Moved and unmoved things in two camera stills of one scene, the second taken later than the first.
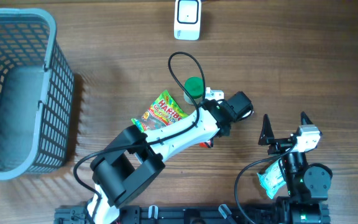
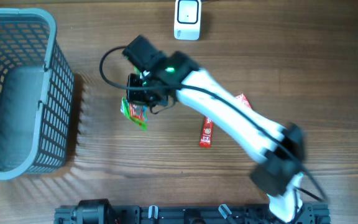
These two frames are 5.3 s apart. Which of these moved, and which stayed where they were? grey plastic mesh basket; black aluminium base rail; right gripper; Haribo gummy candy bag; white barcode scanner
Moved: right gripper; Haribo gummy candy bag
Stayed: grey plastic mesh basket; black aluminium base rail; white barcode scanner
